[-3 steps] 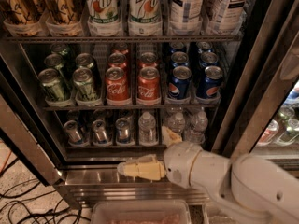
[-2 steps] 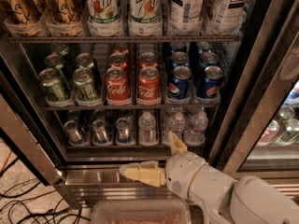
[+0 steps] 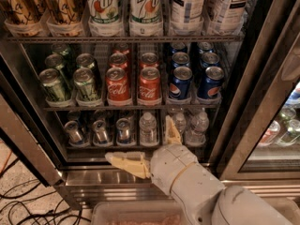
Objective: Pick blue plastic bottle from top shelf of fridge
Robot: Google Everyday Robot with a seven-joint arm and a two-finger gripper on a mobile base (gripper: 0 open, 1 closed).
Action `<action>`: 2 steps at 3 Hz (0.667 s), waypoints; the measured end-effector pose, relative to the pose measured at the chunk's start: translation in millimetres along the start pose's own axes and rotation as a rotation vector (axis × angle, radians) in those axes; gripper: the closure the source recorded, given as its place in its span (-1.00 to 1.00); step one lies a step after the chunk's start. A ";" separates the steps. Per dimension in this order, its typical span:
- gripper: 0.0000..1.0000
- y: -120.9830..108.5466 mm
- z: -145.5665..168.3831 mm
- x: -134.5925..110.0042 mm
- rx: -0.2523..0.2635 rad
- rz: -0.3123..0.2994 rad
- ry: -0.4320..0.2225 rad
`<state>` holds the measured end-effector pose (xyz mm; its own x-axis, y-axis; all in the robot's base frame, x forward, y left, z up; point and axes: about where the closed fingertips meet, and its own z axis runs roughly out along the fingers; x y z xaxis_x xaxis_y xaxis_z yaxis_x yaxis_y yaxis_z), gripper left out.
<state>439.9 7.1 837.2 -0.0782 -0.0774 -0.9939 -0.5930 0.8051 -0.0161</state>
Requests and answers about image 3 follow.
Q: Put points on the left silver blue can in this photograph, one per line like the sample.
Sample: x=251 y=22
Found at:
x=76 y=137

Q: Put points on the clear plastic bin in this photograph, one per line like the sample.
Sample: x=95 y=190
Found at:
x=163 y=212
x=286 y=208

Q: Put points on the right silver blue can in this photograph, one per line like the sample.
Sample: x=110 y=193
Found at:
x=124 y=132

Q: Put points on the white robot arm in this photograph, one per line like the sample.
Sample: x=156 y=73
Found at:
x=202 y=197

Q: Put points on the front right coca cola can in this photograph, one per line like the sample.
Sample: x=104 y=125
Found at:
x=149 y=92

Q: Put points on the left clear plastic bin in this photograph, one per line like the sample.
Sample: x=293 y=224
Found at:
x=163 y=212

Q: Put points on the middle wire shelf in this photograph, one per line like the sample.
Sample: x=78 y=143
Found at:
x=129 y=107

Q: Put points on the left orange la croix can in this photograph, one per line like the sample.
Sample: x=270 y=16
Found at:
x=24 y=17

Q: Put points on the left 7up zero can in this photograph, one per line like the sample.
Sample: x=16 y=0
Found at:
x=105 y=17

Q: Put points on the right clear plastic bin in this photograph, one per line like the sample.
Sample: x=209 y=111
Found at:
x=286 y=208

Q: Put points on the top wire shelf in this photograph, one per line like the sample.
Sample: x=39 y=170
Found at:
x=42 y=40

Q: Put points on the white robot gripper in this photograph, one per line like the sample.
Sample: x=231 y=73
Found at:
x=170 y=166

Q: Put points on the front right pepsi can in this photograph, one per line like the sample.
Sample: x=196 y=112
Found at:
x=208 y=92

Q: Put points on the right water bottle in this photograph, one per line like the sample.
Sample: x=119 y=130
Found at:
x=196 y=129

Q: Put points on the pepsi can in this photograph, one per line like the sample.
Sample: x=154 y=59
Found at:
x=208 y=92
x=180 y=59
x=180 y=82
x=209 y=59

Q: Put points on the middle water bottle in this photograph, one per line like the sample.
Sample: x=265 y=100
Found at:
x=180 y=123

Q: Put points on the tea bottle blue label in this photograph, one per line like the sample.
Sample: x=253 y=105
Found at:
x=186 y=16
x=224 y=16

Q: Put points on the front right green can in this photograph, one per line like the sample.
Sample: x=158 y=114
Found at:
x=88 y=93

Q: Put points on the left water bottle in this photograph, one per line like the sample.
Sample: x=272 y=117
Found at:
x=148 y=130

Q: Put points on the front left pepsi can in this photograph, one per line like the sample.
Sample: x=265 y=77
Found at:
x=180 y=82

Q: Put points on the orange la croix can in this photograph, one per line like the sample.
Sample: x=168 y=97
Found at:
x=24 y=17
x=66 y=17

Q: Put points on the stainless steel fridge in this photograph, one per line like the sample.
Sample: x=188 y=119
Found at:
x=82 y=175

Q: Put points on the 7up zero can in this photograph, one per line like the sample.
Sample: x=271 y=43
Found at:
x=145 y=18
x=105 y=17

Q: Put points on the right orange la croix can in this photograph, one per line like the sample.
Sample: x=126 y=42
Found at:
x=66 y=17

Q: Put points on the front left coca cola can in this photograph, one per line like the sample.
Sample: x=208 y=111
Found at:
x=118 y=91

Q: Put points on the water bottle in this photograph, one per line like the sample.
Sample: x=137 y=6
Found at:
x=196 y=129
x=180 y=123
x=148 y=130

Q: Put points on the front left green can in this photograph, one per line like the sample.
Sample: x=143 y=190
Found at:
x=57 y=92

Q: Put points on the silver blue can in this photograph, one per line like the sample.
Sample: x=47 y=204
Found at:
x=124 y=132
x=101 y=135
x=76 y=137

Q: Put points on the coca cola can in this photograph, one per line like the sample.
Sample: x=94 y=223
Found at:
x=118 y=91
x=119 y=60
x=149 y=92
x=149 y=59

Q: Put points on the wire shelf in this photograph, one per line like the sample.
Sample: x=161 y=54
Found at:
x=42 y=40
x=129 y=107

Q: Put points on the right 7up zero can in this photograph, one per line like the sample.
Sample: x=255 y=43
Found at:
x=145 y=18

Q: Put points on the green can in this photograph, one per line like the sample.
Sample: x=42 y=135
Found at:
x=88 y=93
x=58 y=62
x=57 y=92
x=87 y=60

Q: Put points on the middle silver blue can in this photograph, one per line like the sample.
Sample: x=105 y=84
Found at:
x=101 y=135

